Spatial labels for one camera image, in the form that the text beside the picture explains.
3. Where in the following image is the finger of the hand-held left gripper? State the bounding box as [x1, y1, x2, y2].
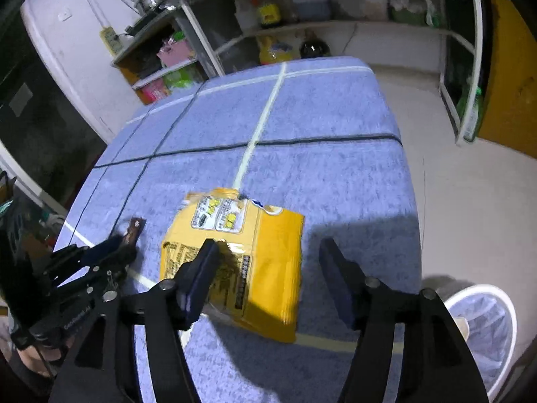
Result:
[80, 245, 138, 290]
[42, 235, 124, 280]

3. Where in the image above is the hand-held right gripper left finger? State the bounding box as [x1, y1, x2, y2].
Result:
[48, 238, 221, 403]

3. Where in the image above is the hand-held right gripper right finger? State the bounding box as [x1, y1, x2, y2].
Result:
[319, 238, 489, 403]

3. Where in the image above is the brown small wrapper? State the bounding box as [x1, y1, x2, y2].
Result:
[121, 217, 146, 246]

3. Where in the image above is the yellow snack packet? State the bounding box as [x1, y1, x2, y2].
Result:
[159, 187, 305, 344]

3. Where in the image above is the white lined trash bin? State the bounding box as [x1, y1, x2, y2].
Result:
[422, 283, 518, 399]

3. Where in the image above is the person's left forearm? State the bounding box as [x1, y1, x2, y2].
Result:
[0, 344, 57, 403]

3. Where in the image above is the blue checked tablecloth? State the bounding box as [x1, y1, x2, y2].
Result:
[54, 55, 422, 403]

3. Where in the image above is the pink snack bag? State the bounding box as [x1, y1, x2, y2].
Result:
[140, 81, 170, 101]

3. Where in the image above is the green packet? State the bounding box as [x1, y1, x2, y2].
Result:
[163, 67, 204, 89]

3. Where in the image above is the yellow power strip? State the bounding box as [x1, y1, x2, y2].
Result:
[100, 26, 120, 55]

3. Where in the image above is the green dish soap bottle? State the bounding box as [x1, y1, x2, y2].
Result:
[457, 86, 483, 141]

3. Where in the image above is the black induction cooker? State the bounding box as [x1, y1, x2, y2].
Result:
[126, 10, 168, 34]

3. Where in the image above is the dark round bottle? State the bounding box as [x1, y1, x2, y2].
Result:
[300, 31, 332, 59]

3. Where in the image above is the yellow bag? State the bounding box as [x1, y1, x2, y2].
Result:
[257, 36, 294, 65]

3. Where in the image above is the white metal shelf unit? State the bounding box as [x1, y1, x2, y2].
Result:
[111, 0, 489, 145]

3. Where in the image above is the white plastic jug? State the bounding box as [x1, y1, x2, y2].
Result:
[233, 0, 258, 30]

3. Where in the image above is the yellow wooden door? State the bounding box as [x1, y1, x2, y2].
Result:
[476, 0, 537, 156]

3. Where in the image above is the clear plastic container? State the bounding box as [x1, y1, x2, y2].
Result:
[289, 0, 330, 21]

